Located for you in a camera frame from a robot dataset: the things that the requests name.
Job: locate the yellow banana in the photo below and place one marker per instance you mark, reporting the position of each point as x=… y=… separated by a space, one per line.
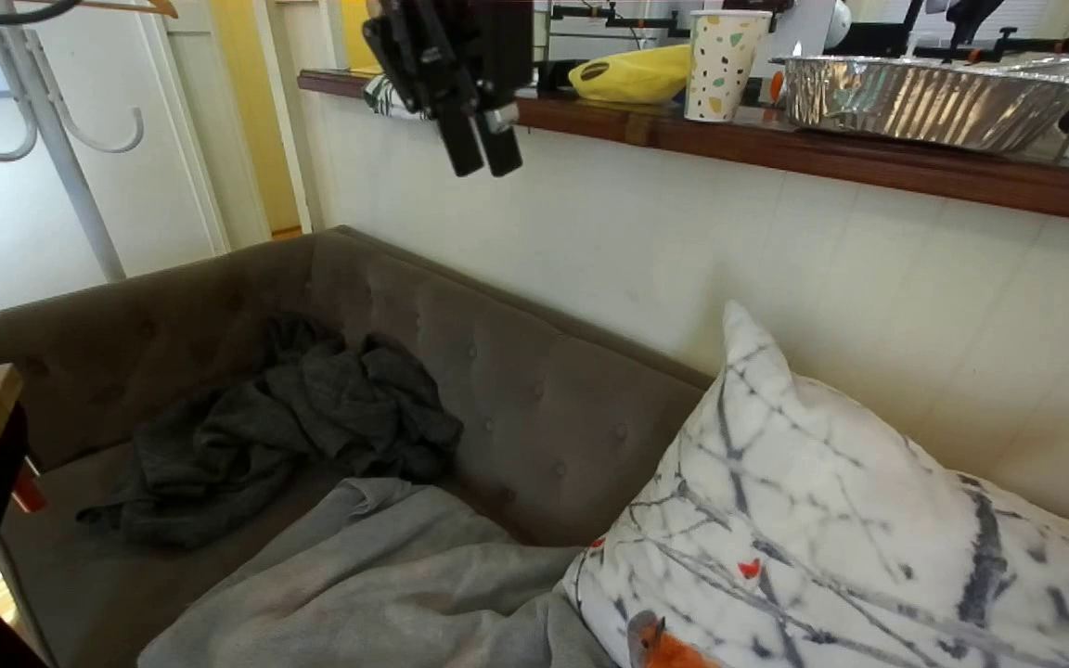
x=633 y=75

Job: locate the brown fabric sofa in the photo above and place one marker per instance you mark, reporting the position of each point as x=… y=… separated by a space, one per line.
x=535 y=395

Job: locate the dark wooden wall shelf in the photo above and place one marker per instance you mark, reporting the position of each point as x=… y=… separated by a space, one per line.
x=880 y=156

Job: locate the white branch print pillow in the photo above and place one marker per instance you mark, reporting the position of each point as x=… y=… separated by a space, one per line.
x=832 y=530

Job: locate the striped white dish towel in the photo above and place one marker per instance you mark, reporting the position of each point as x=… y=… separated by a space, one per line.
x=389 y=96

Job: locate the black equipment behind tray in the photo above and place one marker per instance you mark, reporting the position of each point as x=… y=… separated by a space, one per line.
x=994 y=22

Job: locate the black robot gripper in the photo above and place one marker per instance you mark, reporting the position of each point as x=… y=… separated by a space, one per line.
x=461 y=42

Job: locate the white dotted paper cup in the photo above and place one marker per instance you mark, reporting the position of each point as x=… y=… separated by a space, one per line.
x=724 y=65

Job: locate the dark grey crumpled cloth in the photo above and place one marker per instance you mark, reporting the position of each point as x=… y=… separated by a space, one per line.
x=297 y=426

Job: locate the white coat rack with hooks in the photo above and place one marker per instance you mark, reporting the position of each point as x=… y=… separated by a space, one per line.
x=57 y=136

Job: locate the light grey blanket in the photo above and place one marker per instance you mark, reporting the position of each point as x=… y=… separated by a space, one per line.
x=389 y=580

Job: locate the aluminium foil tray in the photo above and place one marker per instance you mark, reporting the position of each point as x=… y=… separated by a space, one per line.
x=928 y=100

